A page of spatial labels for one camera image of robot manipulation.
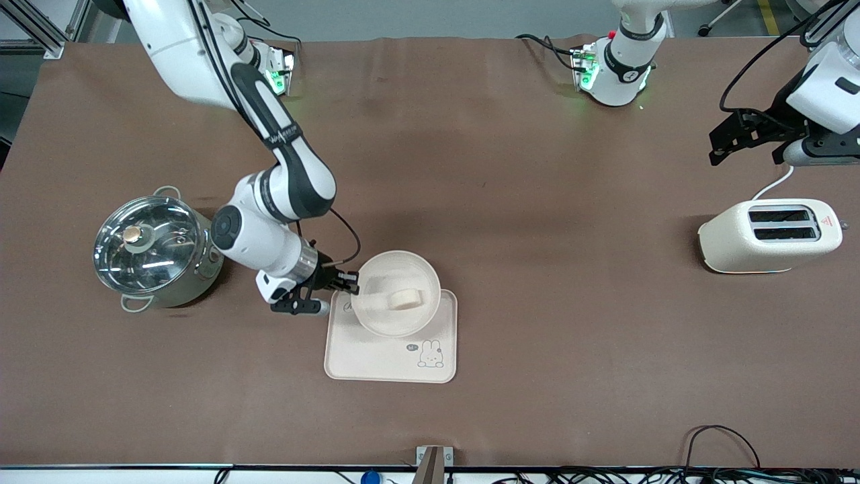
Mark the cream round bowl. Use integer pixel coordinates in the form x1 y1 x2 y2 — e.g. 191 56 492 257
352 250 442 338

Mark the small white bun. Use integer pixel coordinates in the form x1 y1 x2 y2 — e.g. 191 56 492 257
392 288 428 312

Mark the cream rabbit print tray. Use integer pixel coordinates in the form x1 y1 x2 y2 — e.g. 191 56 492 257
324 288 458 384

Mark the cream two-slot toaster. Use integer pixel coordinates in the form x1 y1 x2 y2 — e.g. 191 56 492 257
697 198 849 274

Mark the office chair leg with wheel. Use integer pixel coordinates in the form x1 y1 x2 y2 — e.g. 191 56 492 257
697 0 748 38

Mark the pale green electric pot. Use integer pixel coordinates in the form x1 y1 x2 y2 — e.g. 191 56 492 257
93 186 225 314

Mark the glass pot lid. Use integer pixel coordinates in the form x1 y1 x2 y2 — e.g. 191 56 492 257
93 195 202 294

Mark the brown table cover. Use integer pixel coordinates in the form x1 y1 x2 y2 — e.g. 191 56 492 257
0 35 860 469

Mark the white toaster cord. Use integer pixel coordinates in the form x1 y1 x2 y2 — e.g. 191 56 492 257
751 164 796 201

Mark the metal table edge bracket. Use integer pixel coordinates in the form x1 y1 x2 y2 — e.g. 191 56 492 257
415 445 454 484

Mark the black left arm base cable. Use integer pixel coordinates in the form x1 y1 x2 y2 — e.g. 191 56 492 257
515 32 580 72

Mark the black arm base cable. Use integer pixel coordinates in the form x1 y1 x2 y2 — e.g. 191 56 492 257
515 32 580 72
235 0 301 49

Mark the black right arm base cable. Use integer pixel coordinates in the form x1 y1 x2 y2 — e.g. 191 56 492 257
235 0 301 49

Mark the looped black cable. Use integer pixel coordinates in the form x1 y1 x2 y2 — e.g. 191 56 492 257
684 424 761 471

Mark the aluminium frame profile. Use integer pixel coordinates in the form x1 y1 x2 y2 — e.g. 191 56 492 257
0 0 89 60

